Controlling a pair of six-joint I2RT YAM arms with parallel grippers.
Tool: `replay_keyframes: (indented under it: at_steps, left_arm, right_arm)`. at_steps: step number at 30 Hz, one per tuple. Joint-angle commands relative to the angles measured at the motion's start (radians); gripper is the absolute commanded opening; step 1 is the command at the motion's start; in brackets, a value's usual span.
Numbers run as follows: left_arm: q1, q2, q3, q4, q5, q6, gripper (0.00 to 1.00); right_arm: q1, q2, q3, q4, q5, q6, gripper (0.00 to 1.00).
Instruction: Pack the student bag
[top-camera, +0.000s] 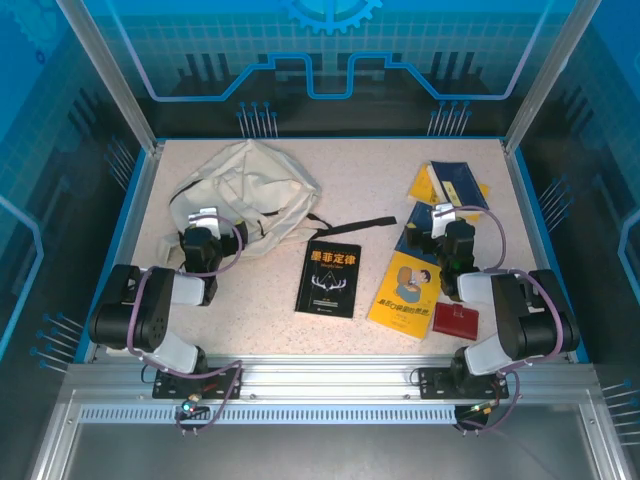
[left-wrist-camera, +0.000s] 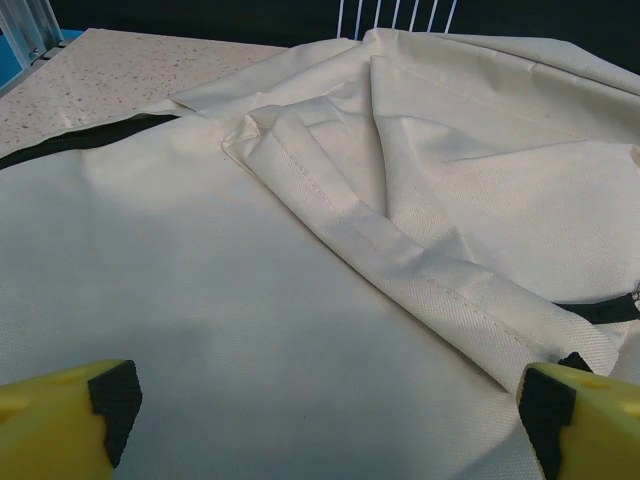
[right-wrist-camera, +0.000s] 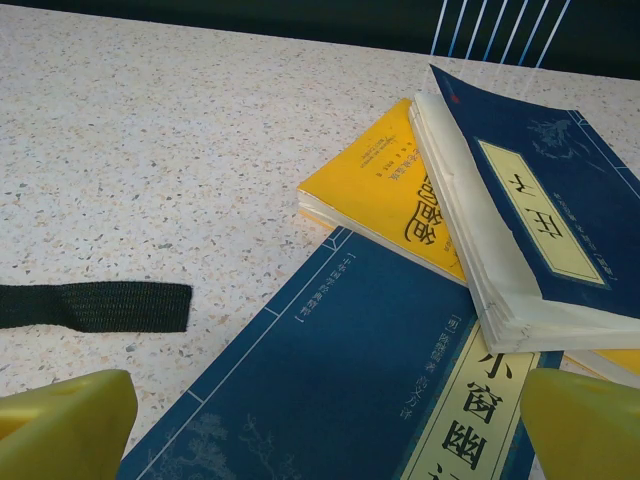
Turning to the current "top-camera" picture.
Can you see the plain navy blue book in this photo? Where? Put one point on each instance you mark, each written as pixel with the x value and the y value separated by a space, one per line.
pixel 422 212

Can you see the beige canvas backpack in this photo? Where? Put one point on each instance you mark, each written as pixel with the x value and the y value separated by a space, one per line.
pixel 260 180

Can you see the yellow book with cartoon figure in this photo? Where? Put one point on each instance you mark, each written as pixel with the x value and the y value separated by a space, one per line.
pixel 400 300

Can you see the red wallet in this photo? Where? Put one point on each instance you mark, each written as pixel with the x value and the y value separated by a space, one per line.
pixel 455 322

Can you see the black book with yellow title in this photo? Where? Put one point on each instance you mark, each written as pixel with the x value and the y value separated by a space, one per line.
pixel 327 280

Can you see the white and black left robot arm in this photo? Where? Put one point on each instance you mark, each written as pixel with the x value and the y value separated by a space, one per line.
pixel 180 292

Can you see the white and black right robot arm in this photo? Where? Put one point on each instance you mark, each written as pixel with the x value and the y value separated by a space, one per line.
pixel 480 287

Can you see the small connector with green light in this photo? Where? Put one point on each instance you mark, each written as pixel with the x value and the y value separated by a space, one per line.
pixel 189 406
pixel 479 410

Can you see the steel lower shelf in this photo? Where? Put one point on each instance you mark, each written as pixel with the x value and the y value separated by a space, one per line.
pixel 325 450

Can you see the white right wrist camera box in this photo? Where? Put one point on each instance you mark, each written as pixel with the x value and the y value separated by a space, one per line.
pixel 444 210

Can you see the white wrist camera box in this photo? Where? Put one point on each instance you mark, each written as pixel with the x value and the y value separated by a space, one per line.
pixel 444 210
pixel 202 215

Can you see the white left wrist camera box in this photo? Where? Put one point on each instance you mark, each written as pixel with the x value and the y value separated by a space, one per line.
pixel 202 215

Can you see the blue and aluminium side rail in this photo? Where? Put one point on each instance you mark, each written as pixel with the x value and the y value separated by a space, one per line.
pixel 137 200
pixel 527 200

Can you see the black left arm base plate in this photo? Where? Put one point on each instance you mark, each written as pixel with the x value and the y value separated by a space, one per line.
pixel 167 388

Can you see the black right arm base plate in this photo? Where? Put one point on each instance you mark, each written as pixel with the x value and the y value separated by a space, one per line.
pixel 432 385

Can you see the aluminium enclosure post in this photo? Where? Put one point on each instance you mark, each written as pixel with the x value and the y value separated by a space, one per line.
pixel 543 85
pixel 119 85

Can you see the aluminium frame rail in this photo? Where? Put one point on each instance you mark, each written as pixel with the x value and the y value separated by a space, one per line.
pixel 325 380

